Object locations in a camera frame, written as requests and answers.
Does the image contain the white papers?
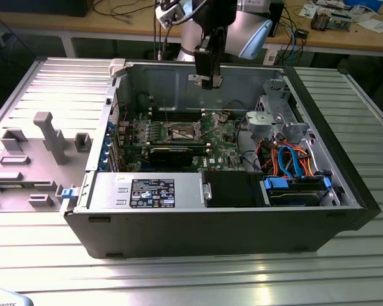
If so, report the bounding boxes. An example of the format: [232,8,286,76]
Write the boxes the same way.
[357,18,383,33]

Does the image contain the hard disk in blue carrier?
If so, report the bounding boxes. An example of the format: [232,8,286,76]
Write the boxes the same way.
[260,177,333,207]

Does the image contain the metal CPU socket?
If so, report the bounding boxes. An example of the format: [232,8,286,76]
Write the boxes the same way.
[167,120,201,142]

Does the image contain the green motherboard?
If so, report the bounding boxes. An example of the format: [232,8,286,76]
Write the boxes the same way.
[114,110,243,171]

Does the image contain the blue box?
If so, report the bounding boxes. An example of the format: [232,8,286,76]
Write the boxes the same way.
[344,0,383,10]

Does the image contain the black graphics card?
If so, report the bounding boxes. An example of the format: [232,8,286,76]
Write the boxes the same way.
[148,146,194,168]

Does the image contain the silver metal box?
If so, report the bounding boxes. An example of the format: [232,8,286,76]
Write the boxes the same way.
[330,12,354,31]

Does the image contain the blue case latch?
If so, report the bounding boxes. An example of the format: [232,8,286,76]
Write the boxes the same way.
[60,187,79,200]

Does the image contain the orange wire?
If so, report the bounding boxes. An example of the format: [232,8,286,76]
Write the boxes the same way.
[258,143,277,175]
[293,145,317,178]

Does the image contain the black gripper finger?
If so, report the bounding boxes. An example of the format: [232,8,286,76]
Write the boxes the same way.
[193,49,212,91]
[210,27,227,89]

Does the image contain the pale blue teach pendant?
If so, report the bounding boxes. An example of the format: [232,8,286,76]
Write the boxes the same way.
[0,286,33,306]

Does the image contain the thin black wire red plug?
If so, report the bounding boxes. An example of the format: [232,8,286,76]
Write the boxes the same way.
[222,99,255,115]

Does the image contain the finned metal heat sink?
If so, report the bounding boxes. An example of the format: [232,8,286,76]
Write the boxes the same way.
[311,9,333,32]

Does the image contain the white paper sheet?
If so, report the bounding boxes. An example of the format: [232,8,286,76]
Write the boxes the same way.
[299,3,320,18]

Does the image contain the black equipment box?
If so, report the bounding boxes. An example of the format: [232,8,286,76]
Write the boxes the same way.
[0,0,90,18]

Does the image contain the dark hanging cable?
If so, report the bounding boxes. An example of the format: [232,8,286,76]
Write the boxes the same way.
[156,24,167,61]

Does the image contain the silver power supply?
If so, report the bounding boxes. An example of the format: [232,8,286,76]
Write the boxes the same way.
[86,171,205,211]

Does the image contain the blue cable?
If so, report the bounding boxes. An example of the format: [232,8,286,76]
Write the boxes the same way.
[290,27,300,58]

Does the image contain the silver drive cage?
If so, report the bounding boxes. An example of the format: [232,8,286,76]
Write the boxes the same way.
[245,78,317,141]

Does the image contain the wooden workbench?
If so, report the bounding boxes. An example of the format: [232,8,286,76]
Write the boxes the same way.
[0,0,383,58]

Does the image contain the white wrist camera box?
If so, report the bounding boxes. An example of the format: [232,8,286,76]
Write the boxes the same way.
[155,2,186,26]

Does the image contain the grey parts rack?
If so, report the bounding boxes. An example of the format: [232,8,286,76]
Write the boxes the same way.
[0,111,95,213]

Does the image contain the blue wire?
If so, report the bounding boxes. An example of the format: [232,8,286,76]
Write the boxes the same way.
[277,145,303,179]

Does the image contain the thick black cable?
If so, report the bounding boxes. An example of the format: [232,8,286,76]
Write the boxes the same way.
[235,116,264,175]

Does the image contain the black PC case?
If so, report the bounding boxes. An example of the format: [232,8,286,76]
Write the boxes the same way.
[59,57,381,259]

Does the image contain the metal socket cover frame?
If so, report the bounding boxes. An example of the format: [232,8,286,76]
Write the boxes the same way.
[193,112,226,135]

